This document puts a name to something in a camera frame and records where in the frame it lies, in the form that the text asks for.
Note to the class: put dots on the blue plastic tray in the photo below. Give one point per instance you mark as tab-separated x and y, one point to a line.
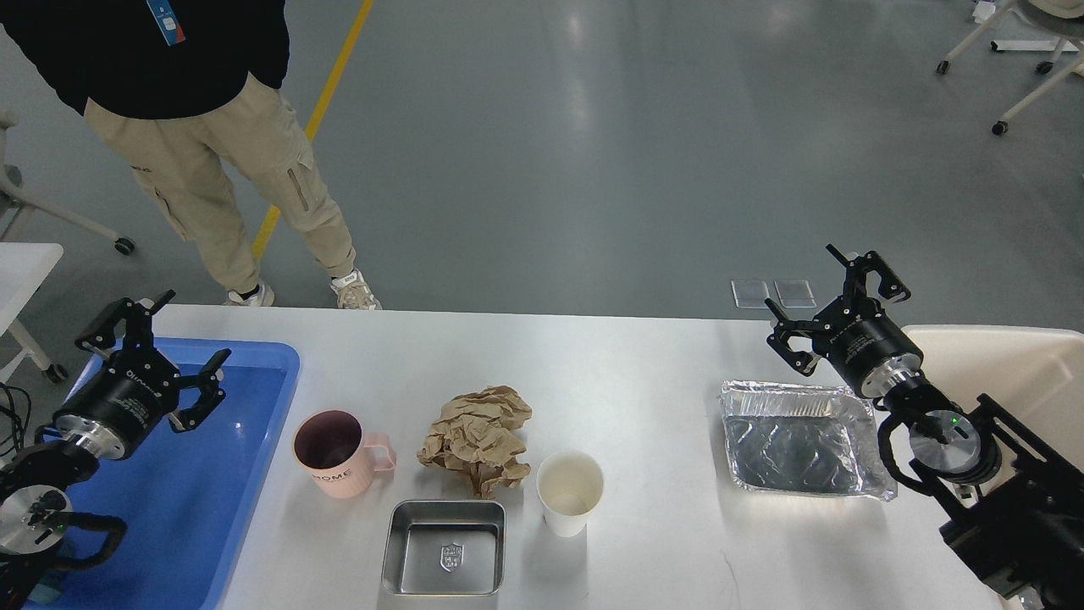
187	499

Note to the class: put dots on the crumpled brown paper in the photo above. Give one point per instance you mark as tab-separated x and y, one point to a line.
475	438

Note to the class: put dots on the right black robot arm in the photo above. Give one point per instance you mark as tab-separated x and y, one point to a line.
1014	504

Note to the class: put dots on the person in black top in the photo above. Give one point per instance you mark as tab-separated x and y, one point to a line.
177	89

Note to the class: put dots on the clear floor plate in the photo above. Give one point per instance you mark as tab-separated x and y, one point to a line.
795	293
750	294

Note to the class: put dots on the aluminium foil tray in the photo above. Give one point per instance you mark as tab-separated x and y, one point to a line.
802	440

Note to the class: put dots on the pink ribbed mug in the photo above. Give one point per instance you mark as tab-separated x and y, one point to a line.
340	455

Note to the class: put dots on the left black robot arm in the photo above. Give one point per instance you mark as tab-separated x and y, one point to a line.
41	530

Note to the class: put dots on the clear floor plate left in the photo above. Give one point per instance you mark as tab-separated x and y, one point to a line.
750	294

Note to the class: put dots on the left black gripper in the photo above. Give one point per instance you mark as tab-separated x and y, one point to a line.
117	408

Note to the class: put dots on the office chair base left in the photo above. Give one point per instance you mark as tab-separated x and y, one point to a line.
22	204

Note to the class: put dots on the clear floor plate right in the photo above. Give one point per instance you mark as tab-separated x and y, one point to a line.
795	293

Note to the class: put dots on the beige plastic bin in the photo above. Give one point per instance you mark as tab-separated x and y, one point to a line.
1036	374

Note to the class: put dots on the square steel tray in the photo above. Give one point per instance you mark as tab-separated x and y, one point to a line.
445	552

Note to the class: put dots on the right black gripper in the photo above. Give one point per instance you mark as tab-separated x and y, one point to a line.
866	348

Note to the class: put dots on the white side table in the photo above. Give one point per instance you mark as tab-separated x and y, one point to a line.
24	266

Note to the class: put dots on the white paper cup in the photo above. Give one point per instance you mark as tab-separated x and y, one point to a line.
570	485

